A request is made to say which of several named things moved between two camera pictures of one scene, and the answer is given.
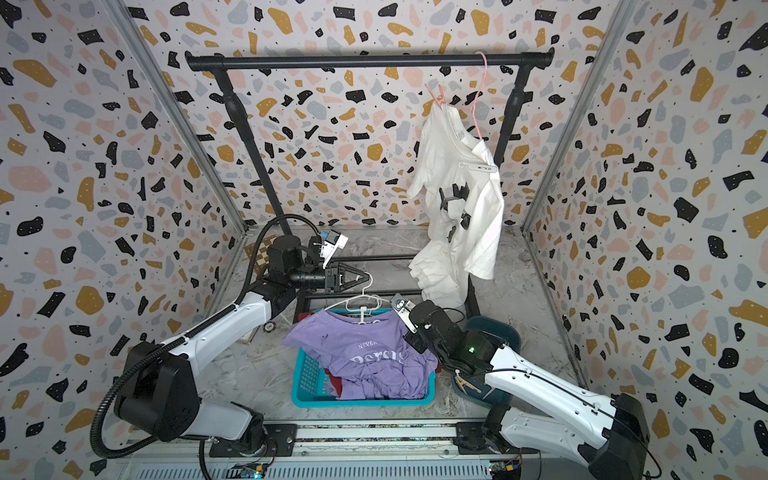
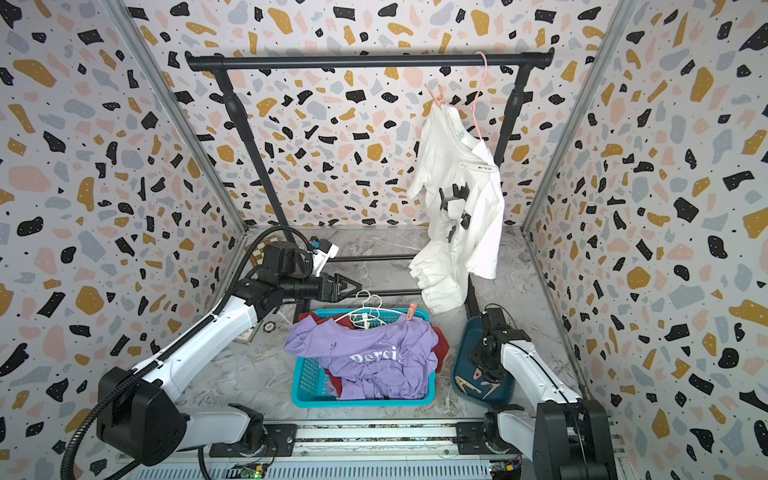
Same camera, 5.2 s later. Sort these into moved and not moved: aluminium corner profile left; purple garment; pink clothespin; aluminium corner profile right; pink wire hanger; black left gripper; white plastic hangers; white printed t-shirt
Moved: purple garment; white plastic hangers; black left gripper
Not moved: pink clothespin; aluminium corner profile right; white printed t-shirt; pink wire hanger; aluminium corner profile left
